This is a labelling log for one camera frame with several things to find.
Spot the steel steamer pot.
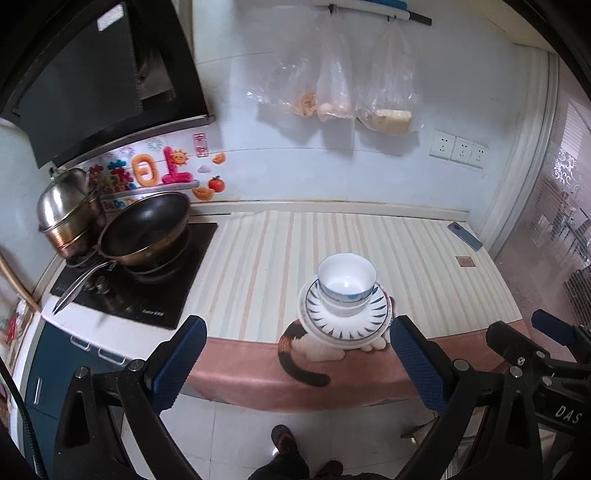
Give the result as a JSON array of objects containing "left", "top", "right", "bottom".
[{"left": 37, "top": 167, "right": 108, "bottom": 260}]

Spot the plastic bag with orange food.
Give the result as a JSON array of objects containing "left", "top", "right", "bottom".
[{"left": 257, "top": 13, "right": 325, "bottom": 119}]

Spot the blue kitchen cabinet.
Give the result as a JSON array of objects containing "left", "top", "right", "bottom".
[{"left": 18, "top": 318, "right": 131, "bottom": 480}]

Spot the black glass stove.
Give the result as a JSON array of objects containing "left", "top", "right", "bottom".
[{"left": 50, "top": 222, "right": 219, "bottom": 330}]

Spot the white wall socket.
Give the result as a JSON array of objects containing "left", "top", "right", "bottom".
[
  {"left": 429, "top": 129, "right": 456, "bottom": 160},
  {"left": 468, "top": 142, "right": 489, "bottom": 171},
  {"left": 450, "top": 136, "right": 474, "bottom": 165}
]

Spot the white door frame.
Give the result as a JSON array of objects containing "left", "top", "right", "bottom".
[{"left": 480, "top": 46, "right": 561, "bottom": 260}]

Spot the white plate with blue leaves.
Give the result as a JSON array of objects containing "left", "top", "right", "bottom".
[{"left": 305, "top": 276, "right": 390, "bottom": 336}]

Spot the striped tablecloth with cat print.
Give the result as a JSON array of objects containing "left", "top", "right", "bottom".
[{"left": 187, "top": 210, "right": 526, "bottom": 415}]

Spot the white plate with pink flowers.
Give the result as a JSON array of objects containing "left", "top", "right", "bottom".
[{"left": 298, "top": 281, "right": 394, "bottom": 350}]

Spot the white bowl with dark rim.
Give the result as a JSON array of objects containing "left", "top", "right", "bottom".
[{"left": 317, "top": 253, "right": 378, "bottom": 300}]

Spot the blue phone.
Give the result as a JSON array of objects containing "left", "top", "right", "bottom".
[{"left": 447, "top": 222, "right": 484, "bottom": 252}]

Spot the colourful wall sticker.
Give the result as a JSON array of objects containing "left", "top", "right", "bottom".
[{"left": 88, "top": 131, "right": 228, "bottom": 209}]

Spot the wall hook rail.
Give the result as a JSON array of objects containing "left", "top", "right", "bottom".
[{"left": 314, "top": 0, "right": 433, "bottom": 27}]

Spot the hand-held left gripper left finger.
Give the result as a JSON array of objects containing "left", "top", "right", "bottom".
[{"left": 55, "top": 315, "right": 208, "bottom": 480}]

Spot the black range hood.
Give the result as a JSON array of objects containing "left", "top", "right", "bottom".
[{"left": 0, "top": 0, "right": 216, "bottom": 170}]

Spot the white bowl with blue flowers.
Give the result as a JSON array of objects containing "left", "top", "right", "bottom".
[{"left": 322, "top": 288, "right": 372, "bottom": 306}]

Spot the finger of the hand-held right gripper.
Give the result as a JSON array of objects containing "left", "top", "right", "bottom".
[{"left": 531, "top": 309, "right": 591, "bottom": 349}]

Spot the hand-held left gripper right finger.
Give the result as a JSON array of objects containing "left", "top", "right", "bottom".
[{"left": 390, "top": 315, "right": 555, "bottom": 480}]

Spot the plastic bag with round buns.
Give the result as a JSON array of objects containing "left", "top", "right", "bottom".
[{"left": 316, "top": 11, "right": 357, "bottom": 123}]

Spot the dark wok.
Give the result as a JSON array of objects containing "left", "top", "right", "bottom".
[{"left": 53, "top": 191, "right": 191, "bottom": 315}]

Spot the plastic bag with pale block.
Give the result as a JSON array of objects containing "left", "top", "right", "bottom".
[{"left": 355, "top": 21, "right": 422, "bottom": 136}]

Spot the patterned glass door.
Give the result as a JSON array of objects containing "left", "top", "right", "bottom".
[{"left": 498, "top": 60, "right": 591, "bottom": 326}]

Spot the wooden stick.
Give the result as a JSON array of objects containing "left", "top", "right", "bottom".
[{"left": 0, "top": 251, "right": 43, "bottom": 315}]

